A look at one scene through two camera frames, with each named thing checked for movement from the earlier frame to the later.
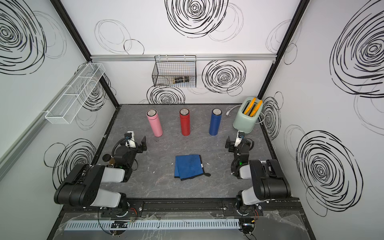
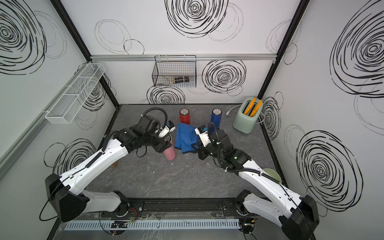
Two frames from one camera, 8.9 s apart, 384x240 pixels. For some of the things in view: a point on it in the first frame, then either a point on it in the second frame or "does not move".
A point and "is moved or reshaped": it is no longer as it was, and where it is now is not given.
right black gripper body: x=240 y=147 -> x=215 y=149
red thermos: x=185 y=118 does not move
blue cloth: x=188 y=166 -> x=186 y=137
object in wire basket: x=179 y=79 does not move
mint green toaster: x=246 y=118 does not move
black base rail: x=194 y=208 does not move
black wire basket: x=178 y=71 does not move
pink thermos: x=153 y=116 is moved or reshaped
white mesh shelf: x=65 y=109 does not move
